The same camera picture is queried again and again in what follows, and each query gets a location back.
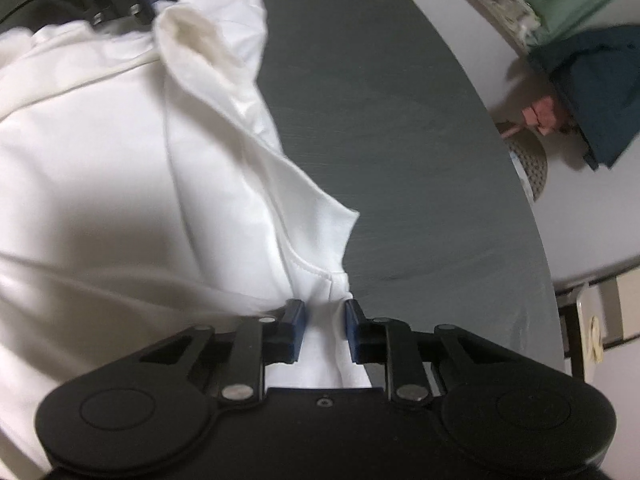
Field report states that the white long sleeve shirt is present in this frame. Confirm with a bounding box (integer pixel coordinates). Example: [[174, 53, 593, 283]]
[[1, 0, 369, 479]]

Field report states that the dark grey bed sheet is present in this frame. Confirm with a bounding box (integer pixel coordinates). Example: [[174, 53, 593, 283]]
[[258, 0, 563, 368]]

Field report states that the cream and black wooden chair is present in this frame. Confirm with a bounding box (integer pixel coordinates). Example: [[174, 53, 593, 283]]
[[556, 269, 639, 382]]

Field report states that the woven grey waste basket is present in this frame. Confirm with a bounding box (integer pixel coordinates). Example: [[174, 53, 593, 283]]
[[501, 130, 548, 205]]

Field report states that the pink hanging cloth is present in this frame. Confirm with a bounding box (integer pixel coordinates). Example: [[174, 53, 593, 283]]
[[522, 96, 567, 136]]

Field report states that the dark teal hanging jacket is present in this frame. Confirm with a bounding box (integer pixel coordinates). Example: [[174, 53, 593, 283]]
[[528, 24, 639, 170]]

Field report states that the clear plastic storage box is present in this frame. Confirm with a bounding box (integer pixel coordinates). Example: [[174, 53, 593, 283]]
[[483, 0, 541, 39]]

